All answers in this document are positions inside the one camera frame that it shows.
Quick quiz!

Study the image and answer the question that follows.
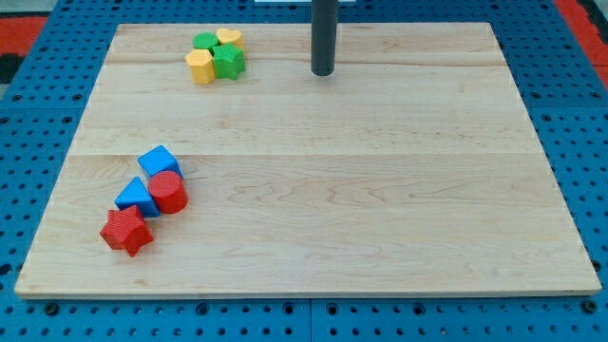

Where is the green star block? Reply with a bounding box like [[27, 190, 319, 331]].
[[212, 44, 245, 81]]

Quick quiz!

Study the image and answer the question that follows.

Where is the yellow hexagon block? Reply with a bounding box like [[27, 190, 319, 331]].
[[184, 49, 216, 85]]

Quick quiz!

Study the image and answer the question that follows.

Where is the red star block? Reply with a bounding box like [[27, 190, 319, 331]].
[[100, 205, 154, 257]]

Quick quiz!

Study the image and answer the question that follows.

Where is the light wooden board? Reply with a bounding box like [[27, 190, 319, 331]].
[[15, 22, 601, 299]]

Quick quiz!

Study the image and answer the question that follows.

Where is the red cylinder block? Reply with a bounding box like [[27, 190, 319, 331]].
[[148, 171, 189, 214]]

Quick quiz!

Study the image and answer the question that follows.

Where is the blue cube block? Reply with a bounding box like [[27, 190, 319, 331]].
[[137, 145, 183, 180]]

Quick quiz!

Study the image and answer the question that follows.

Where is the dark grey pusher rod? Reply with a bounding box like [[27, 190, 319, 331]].
[[311, 0, 338, 77]]

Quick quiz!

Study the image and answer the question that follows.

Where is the yellow heart block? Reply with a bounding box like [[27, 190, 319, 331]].
[[216, 28, 245, 51]]

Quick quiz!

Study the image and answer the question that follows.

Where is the green cylinder block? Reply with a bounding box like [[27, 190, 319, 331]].
[[192, 31, 219, 55]]

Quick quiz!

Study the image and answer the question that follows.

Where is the blue triangle block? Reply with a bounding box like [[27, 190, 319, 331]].
[[114, 177, 161, 218]]

